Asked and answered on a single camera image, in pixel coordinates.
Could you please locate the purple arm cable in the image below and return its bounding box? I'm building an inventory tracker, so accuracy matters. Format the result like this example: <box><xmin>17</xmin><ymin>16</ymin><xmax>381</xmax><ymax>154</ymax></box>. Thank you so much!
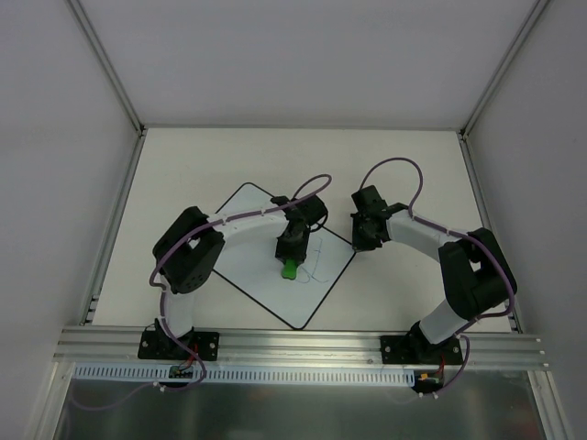
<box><xmin>360</xmin><ymin>157</ymin><xmax>517</xmax><ymax>400</ymax></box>
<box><xmin>150</xmin><ymin>172</ymin><xmax>332</xmax><ymax>393</ymax></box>

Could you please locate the right aluminium frame post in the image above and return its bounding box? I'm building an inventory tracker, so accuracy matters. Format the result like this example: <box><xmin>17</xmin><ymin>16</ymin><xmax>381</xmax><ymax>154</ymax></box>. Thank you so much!
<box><xmin>460</xmin><ymin>1</ymin><xmax>558</xmax><ymax>334</ymax></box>

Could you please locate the white whiteboard black frame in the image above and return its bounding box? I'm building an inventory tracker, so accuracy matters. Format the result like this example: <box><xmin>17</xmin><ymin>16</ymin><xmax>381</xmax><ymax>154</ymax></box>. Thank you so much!
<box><xmin>214</xmin><ymin>182</ymin><xmax>354</xmax><ymax>330</ymax></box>

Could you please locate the aluminium mounting rail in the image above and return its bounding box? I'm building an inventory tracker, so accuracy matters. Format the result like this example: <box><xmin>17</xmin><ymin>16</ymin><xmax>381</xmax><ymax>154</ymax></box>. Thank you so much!
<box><xmin>53</xmin><ymin>325</ymin><xmax>553</xmax><ymax>371</ymax></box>

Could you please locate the white slotted cable duct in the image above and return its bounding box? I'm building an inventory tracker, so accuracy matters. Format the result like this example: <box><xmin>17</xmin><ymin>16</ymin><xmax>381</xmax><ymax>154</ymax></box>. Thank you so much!
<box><xmin>72</xmin><ymin>363</ymin><xmax>415</xmax><ymax>388</ymax></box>

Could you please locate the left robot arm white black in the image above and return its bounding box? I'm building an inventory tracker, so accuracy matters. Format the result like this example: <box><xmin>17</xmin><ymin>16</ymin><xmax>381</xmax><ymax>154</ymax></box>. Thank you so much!
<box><xmin>150</xmin><ymin>194</ymin><xmax>328</xmax><ymax>358</ymax></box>

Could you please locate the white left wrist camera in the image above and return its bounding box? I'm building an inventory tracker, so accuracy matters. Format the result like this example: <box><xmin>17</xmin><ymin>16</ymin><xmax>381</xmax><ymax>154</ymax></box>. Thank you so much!
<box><xmin>271</xmin><ymin>196</ymin><xmax>290</xmax><ymax>206</ymax></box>

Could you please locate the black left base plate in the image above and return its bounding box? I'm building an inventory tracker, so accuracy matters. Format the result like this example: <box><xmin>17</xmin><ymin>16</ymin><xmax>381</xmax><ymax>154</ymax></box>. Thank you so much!
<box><xmin>137</xmin><ymin>326</ymin><xmax>220</xmax><ymax>361</ymax></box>

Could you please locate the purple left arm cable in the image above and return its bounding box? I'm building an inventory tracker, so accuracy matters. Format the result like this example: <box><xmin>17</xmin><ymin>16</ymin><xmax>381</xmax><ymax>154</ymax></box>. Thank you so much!
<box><xmin>150</xmin><ymin>172</ymin><xmax>332</xmax><ymax>393</ymax></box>

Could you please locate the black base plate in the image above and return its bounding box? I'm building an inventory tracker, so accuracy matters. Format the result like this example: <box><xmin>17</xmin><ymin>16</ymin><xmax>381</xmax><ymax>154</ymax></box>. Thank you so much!
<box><xmin>380</xmin><ymin>335</ymin><xmax>464</xmax><ymax>366</ymax></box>
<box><xmin>137</xmin><ymin>326</ymin><xmax>220</xmax><ymax>361</ymax></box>

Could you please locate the aluminium frame post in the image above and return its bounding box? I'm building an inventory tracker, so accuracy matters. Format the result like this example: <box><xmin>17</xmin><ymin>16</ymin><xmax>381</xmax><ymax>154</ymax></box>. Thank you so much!
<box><xmin>460</xmin><ymin>1</ymin><xmax>558</xmax><ymax>334</ymax></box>
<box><xmin>65</xmin><ymin>1</ymin><xmax>147</xmax><ymax>326</ymax></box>

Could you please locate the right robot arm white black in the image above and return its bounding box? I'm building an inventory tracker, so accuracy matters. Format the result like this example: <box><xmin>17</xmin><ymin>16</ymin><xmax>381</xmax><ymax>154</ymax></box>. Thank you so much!
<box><xmin>351</xmin><ymin>185</ymin><xmax>517</xmax><ymax>363</ymax></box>

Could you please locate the left aluminium frame post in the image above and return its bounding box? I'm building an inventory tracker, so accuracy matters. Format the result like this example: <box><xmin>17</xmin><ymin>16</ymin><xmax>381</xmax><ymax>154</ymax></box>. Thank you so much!
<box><xmin>65</xmin><ymin>1</ymin><xmax>147</xmax><ymax>326</ymax></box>

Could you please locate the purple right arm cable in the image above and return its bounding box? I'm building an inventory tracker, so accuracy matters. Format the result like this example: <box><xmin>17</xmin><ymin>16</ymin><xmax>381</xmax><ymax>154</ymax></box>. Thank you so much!
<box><xmin>360</xmin><ymin>157</ymin><xmax>517</xmax><ymax>400</ymax></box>

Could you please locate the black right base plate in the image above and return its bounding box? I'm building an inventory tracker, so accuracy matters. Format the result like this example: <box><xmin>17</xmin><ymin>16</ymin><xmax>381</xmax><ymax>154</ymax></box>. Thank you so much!
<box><xmin>380</xmin><ymin>335</ymin><xmax>464</xmax><ymax>366</ymax></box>

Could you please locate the green bone-shaped eraser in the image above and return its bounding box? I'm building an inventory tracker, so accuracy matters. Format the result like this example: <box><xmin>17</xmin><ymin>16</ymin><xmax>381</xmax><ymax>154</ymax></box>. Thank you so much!
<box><xmin>281</xmin><ymin>258</ymin><xmax>299</xmax><ymax>281</ymax></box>

